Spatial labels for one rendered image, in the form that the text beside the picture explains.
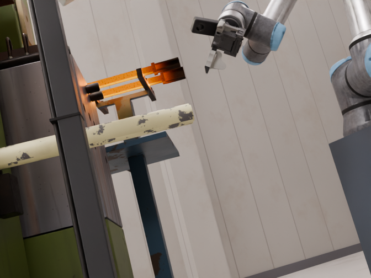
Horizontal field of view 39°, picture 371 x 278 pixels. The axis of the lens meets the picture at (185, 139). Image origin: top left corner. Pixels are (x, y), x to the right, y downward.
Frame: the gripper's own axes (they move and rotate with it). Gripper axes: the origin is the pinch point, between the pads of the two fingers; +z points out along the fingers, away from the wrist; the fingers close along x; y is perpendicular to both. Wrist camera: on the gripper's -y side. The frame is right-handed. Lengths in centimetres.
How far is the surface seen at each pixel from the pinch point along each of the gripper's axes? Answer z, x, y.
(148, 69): -34, 30, -22
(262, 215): -242, 243, 74
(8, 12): -23, 22, -73
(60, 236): 50, 37, -18
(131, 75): -32, 34, -28
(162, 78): -43, 37, -18
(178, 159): -213, 194, -13
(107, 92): -37, 47, -36
